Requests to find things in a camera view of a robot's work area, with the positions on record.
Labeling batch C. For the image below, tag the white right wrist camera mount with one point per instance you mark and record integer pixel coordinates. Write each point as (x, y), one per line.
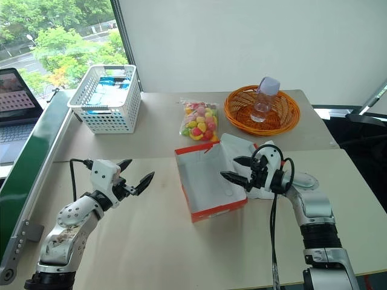
(273, 160)

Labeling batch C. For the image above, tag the light blue packet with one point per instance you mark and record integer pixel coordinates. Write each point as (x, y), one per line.
(102, 96)

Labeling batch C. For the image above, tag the clear bag of colourful candy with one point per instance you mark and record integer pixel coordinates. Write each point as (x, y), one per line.
(200, 122)

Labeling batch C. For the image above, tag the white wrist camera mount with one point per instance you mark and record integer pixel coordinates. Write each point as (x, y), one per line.
(102, 175)
(273, 160)

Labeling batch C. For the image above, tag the white metal pole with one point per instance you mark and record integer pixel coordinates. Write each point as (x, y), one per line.
(373, 98)

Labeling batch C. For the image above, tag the dark window frame post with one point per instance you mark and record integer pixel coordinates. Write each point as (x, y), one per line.
(122, 39)

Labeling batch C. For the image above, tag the white perforated plastic basket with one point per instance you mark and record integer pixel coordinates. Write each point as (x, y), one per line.
(122, 121)

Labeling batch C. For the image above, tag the clear bottle with lilac cap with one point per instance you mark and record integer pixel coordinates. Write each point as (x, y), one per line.
(263, 101)

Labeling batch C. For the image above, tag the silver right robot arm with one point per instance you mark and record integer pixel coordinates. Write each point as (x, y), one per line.
(317, 209)

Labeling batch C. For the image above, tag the green conveyor belt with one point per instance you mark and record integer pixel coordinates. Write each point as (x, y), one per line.
(36, 145)

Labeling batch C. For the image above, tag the grey metal bracket plate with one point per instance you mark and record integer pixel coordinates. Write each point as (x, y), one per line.
(35, 233)

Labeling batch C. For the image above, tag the orange woven basket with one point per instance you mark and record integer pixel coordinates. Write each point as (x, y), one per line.
(279, 119)

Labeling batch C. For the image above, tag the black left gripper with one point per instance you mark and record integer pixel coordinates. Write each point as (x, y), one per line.
(124, 188)

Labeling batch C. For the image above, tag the white orange cardboard box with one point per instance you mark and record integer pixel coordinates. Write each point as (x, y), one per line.
(208, 181)

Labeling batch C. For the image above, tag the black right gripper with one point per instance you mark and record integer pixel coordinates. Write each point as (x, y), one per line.
(258, 177)

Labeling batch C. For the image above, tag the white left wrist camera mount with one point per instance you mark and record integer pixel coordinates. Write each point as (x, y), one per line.
(102, 175)

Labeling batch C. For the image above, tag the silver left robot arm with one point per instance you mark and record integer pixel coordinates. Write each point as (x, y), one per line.
(72, 215)

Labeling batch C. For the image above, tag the grey laptop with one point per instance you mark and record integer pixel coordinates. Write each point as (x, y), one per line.
(15, 99)

